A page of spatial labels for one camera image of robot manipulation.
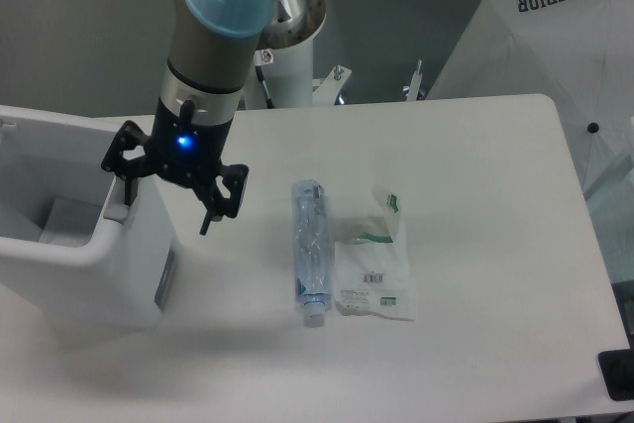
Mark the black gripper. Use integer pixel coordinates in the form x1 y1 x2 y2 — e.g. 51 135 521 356
101 100 249 236

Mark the white push-lid trash can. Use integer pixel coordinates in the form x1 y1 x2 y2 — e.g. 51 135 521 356
1 106 179 327

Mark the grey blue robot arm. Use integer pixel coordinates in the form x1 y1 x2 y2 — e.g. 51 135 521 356
101 0 274 234

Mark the crushed clear plastic bottle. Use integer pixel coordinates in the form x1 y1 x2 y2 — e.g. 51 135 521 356
291 180 332 328

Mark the white green plastic wrapper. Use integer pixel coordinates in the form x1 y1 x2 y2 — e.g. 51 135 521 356
333 185 417 322

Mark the white umbrella with lettering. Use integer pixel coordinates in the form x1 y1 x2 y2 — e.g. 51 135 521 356
428 0 633 207

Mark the black device at edge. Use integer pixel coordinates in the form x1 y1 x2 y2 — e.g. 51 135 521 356
598 349 633 401

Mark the black pedestal cable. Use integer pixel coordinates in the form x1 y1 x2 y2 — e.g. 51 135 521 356
254 63 275 110

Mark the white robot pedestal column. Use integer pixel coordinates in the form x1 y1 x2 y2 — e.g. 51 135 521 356
240 0 328 110

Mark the white metal base frame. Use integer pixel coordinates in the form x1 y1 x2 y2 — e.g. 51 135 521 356
312 58 428 106

